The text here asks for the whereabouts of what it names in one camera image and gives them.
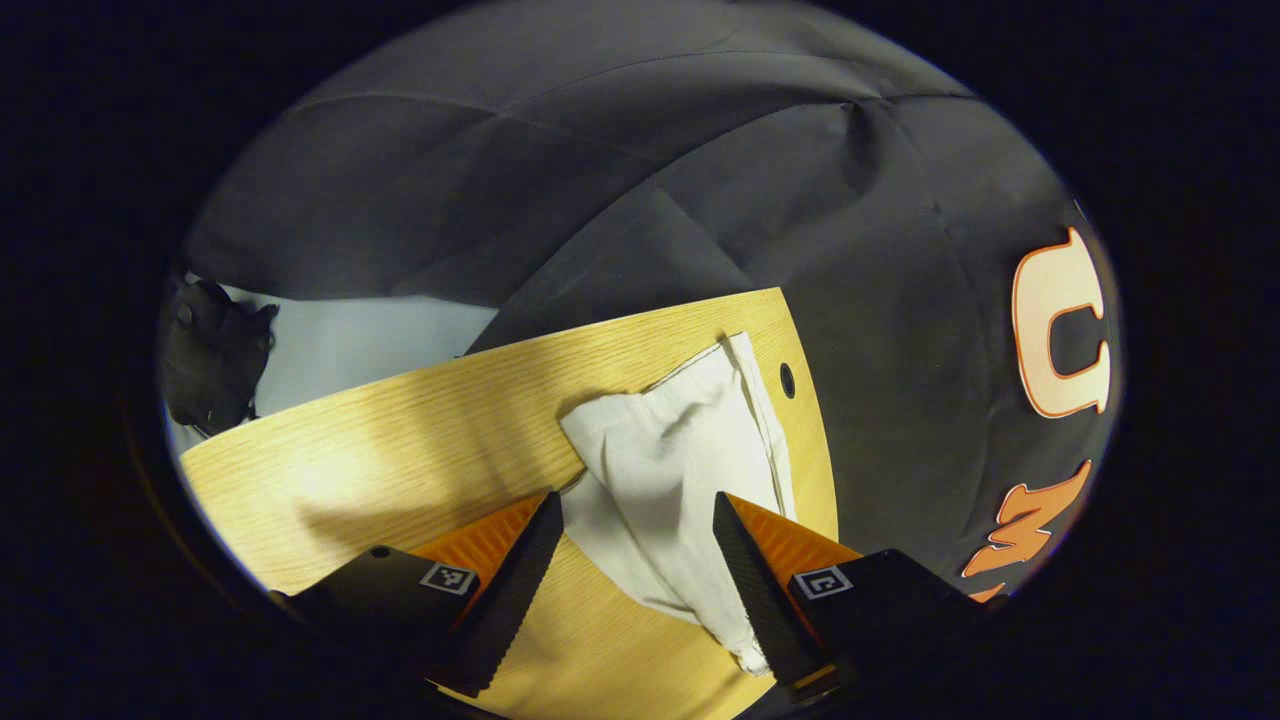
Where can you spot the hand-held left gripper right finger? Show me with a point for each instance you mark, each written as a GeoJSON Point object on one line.
{"type": "Point", "coordinates": [760, 600]}

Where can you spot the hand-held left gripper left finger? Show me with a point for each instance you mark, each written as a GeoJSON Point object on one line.
{"type": "Point", "coordinates": [515, 590]}

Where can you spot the white jeans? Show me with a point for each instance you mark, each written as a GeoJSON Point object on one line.
{"type": "Point", "coordinates": [670, 450]}

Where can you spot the dark bundle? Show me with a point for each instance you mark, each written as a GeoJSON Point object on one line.
{"type": "Point", "coordinates": [215, 350]}

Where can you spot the black backdrop cloth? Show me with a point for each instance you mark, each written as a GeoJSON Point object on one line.
{"type": "Point", "coordinates": [800, 200]}

